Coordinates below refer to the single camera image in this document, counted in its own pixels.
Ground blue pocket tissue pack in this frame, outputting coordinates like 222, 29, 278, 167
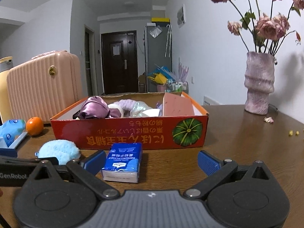
101, 142, 142, 183

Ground light blue fluffy puff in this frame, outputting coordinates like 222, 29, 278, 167
35, 139, 81, 165

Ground purple satin scrunchie bonnet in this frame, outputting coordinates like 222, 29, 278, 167
74, 96, 110, 120

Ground lavender fluffy towel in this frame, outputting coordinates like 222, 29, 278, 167
112, 99, 137, 117

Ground iridescent translucent shower cap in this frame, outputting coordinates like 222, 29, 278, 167
129, 101, 152, 118

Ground pink layered cleaning sponge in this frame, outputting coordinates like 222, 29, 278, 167
162, 93, 194, 117

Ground white wedge makeup sponge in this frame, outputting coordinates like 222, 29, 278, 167
142, 109, 160, 117

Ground white cylindrical sponge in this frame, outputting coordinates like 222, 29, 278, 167
108, 103, 124, 118

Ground red cardboard pumpkin box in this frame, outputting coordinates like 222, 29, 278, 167
51, 92, 209, 150

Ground orange tangerine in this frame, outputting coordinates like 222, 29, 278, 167
26, 117, 44, 136

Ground fallen pink petal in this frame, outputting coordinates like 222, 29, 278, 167
264, 117, 274, 124

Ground yellow crumbs on table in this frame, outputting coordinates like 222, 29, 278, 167
289, 130, 303, 136

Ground pink ribbed small suitcase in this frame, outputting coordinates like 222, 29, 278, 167
7, 51, 83, 123

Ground purple feather decoration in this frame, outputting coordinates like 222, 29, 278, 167
178, 60, 189, 82

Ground blue yellow bags pile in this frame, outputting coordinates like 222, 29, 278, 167
147, 66, 175, 86

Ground purple textured vase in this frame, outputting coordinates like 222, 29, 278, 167
244, 51, 275, 115

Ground dark brown entrance door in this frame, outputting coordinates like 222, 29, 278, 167
101, 31, 139, 95

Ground yellow thermos jug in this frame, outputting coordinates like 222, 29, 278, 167
0, 57, 13, 123

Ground grey refrigerator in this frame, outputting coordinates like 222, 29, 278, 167
144, 26, 172, 92

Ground dried pink roses bouquet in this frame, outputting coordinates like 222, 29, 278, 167
210, 0, 303, 56

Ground yellow box on refrigerator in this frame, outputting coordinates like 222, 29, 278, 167
151, 17, 170, 26

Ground white wall electrical panel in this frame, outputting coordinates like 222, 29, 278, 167
177, 4, 186, 28

